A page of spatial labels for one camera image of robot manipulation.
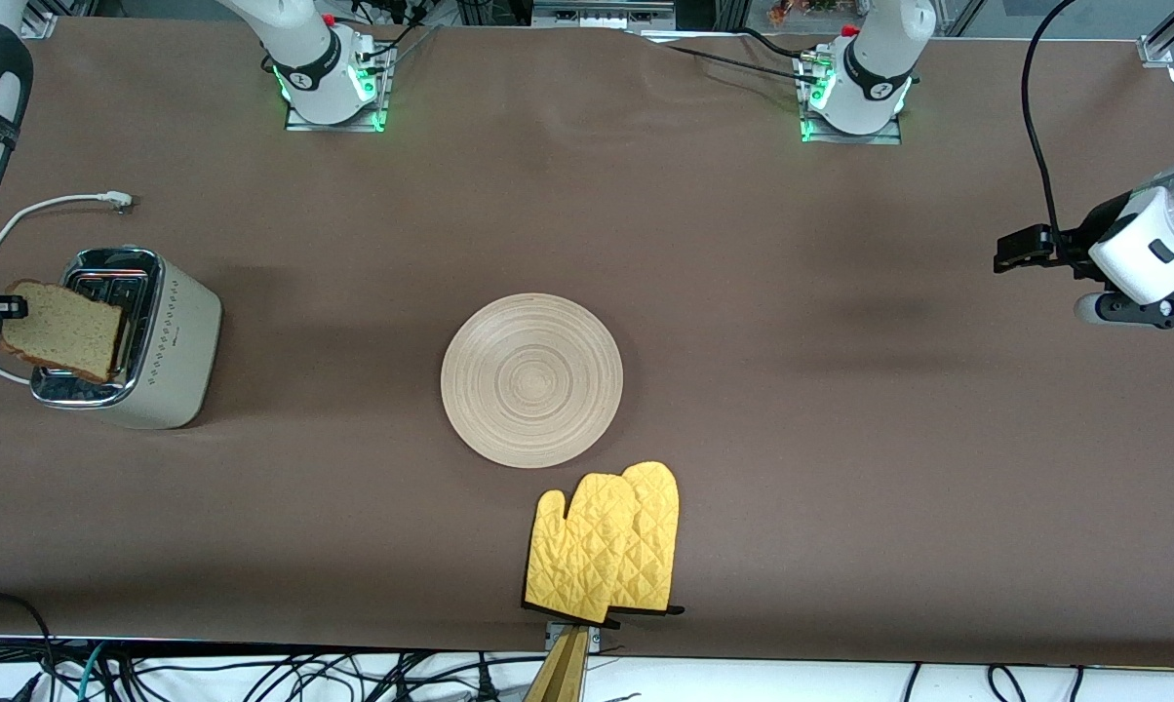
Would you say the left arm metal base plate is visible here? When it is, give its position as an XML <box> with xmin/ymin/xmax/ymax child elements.
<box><xmin>797</xmin><ymin>54</ymin><xmax>904</xmax><ymax>145</ymax></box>

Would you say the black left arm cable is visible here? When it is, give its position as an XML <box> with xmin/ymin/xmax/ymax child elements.
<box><xmin>1022</xmin><ymin>0</ymin><xmax>1077</xmax><ymax>247</ymax></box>

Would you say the round wooden plate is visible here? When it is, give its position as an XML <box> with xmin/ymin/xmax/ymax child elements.
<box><xmin>441</xmin><ymin>292</ymin><xmax>625</xmax><ymax>470</ymax></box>

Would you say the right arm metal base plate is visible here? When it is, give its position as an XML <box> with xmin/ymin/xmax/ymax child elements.
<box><xmin>285</xmin><ymin>44</ymin><xmax>394</xmax><ymax>133</ymax></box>

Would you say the brown bread slice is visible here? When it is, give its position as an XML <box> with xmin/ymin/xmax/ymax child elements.
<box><xmin>1</xmin><ymin>280</ymin><xmax>128</xmax><ymax>384</ymax></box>

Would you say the yellow quilted oven mitt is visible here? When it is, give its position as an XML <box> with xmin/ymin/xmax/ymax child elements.
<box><xmin>607</xmin><ymin>461</ymin><xmax>686</xmax><ymax>617</ymax></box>
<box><xmin>523</xmin><ymin>473</ymin><xmax>639</xmax><ymax>626</ymax></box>

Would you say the black looped floor cable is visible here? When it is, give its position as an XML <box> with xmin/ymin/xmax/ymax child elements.
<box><xmin>0</xmin><ymin>591</ymin><xmax>59</xmax><ymax>683</ymax></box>

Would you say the white toaster power cord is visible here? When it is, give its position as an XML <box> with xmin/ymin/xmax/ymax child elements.
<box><xmin>0</xmin><ymin>191</ymin><xmax>137</xmax><ymax>385</ymax></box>

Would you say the orange background object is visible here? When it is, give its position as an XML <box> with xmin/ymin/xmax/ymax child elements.
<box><xmin>767</xmin><ymin>0</ymin><xmax>863</xmax><ymax>27</ymax></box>

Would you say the silver metal box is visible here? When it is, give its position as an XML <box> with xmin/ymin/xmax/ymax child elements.
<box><xmin>532</xmin><ymin>0</ymin><xmax>677</xmax><ymax>30</ymax></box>

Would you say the black cable on table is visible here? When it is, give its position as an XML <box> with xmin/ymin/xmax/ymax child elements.
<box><xmin>646</xmin><ymin>27</ymin><xmax>827</xmax><ymax>87</ymax></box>

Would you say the brown table cover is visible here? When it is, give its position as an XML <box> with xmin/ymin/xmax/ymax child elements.
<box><xmin>0</xmin><ymin>15</ymin><xmax>1174</xmax><ymax>670</ymax></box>

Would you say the small metal bracket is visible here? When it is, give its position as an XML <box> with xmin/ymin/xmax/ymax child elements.
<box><xmin>545</xmin><ymin>621</ymin><xmax>604</xmax><ymax>654</ymax></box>

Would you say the wooden bar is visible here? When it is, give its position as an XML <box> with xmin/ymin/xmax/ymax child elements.
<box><xmin>524</xmin><ymin>627</ymin><xmax>591</xmax><ymax>702</ymax></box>

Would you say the cream and chrome toaster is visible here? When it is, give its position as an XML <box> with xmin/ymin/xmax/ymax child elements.
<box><xmin>29</xmin><ymin>247</ymin><xmax>223</xmax><ymax>431</ymax></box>

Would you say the teal floor cable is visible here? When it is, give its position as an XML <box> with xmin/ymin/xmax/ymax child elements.
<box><xmin>75</xmin><ymin>642</ymin><xmax>108</xmax><ymax>702</ymax></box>

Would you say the black base connector cable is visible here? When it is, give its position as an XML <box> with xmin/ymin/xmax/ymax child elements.
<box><xmin>353</xmin><ymin>0</ymin><xmax>432</xmax><ymax>61</ymax></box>

